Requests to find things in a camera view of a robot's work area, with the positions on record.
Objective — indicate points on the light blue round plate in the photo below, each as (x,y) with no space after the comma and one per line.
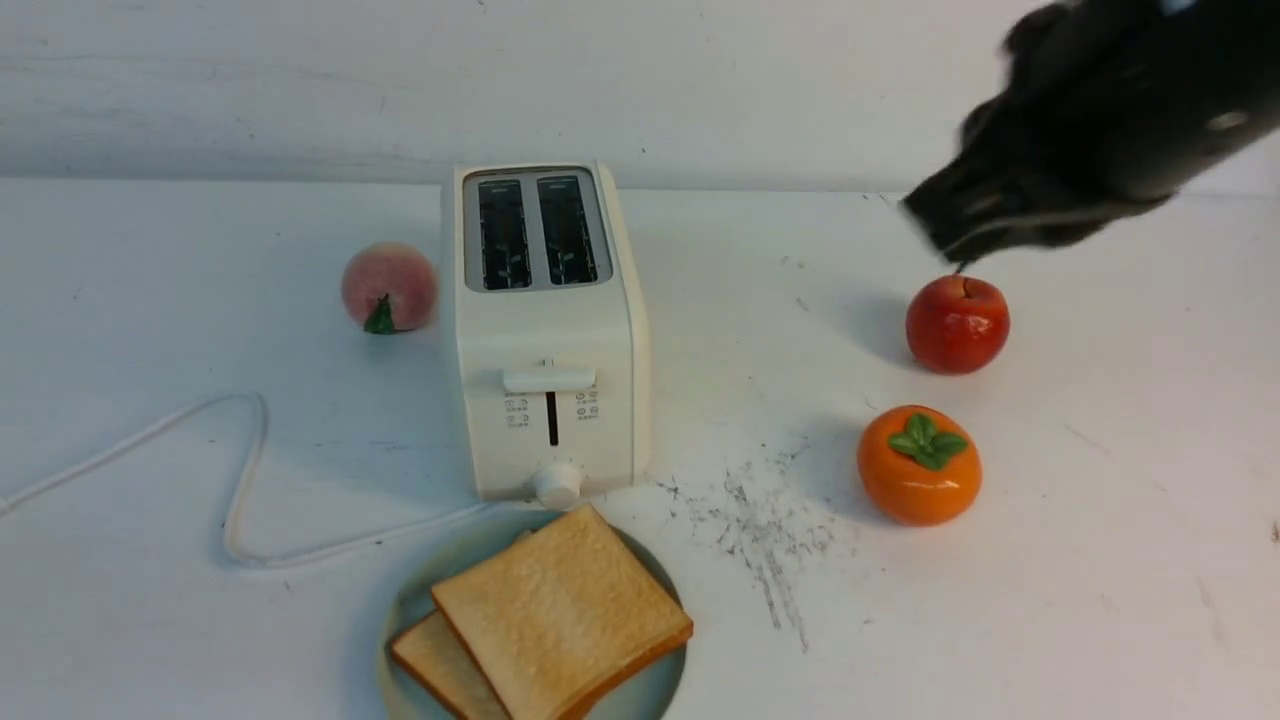
(646,695)

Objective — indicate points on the toast slice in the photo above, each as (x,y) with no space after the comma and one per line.
(421,643)
(561,618)

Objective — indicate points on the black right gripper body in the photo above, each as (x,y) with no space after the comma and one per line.
(1132,100)

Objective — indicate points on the red apple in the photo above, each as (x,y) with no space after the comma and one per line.
(956,324)

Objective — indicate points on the orange persimmon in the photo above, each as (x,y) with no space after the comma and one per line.
(918,466)

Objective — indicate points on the pink peach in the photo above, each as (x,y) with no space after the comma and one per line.
(390,288)

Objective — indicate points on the white two-slot toaster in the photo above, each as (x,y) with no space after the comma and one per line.
(546,334)

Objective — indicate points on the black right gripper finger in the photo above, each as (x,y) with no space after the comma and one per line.
(962,240)
(983,180)

